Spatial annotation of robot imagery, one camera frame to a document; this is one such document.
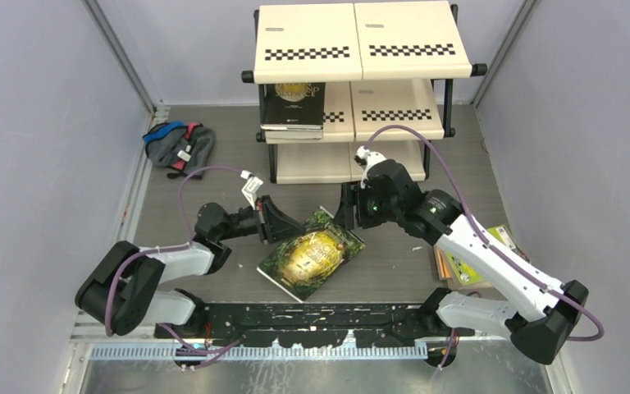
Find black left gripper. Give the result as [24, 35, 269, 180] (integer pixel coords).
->
[217, 196, 306, 245]

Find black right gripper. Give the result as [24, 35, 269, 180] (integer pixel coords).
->
[335, 179, 402, 231]

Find green Alice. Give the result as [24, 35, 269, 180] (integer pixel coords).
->
[257, 206, 365, 303]

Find lime green cartoon book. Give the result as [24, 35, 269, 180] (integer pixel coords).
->
[433, 225, 531, 290]

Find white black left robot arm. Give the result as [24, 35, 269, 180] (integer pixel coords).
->
[75, 195, 305, 339]

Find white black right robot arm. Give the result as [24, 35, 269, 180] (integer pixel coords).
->
[335, 158, 589, 365]

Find grey blue red cloth bag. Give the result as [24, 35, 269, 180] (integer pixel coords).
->
[142, 121, 217, 180]

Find cream three-tier shelf rack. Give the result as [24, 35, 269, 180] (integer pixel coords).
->
[241, 1, 487, 185]

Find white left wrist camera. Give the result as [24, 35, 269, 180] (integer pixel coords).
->
[240, 170, 263, 209]

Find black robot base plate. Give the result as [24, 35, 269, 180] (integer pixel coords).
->
[154, 303, 451, 349]

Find aluminium frame rail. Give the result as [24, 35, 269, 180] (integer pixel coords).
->
[109, 103, 168, 249]

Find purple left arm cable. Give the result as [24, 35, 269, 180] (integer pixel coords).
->
[103, 165, 253, 371]

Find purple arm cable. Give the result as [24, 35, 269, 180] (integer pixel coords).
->
[363, 125, 605, 371]
[103, 165, 253, 371]

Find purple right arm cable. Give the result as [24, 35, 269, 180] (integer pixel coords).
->
[363, 125, 605, 371]

